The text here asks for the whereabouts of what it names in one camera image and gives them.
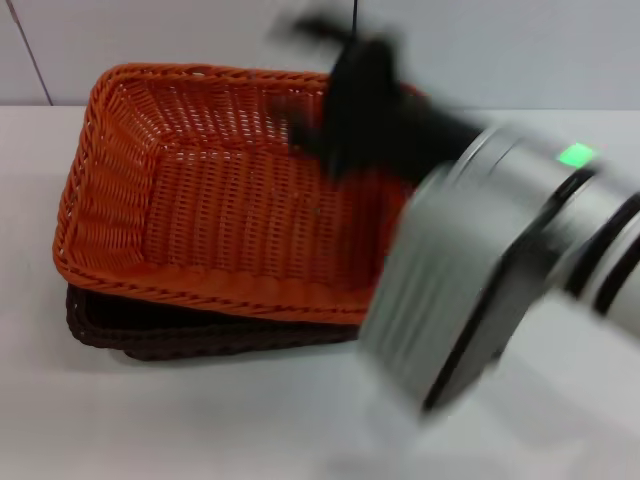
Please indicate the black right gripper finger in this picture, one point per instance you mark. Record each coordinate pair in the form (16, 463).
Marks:
(322, 30)
(305, 127)

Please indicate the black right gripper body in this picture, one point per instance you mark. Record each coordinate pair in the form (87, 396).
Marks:
(390, 115)

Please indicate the orange woven basket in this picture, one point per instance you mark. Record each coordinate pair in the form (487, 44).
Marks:
(225, 215)

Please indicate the dark brown woven basket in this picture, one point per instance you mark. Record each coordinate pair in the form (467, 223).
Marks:
(200, 335)

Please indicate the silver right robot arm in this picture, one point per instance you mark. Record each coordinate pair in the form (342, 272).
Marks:
(560, 210)

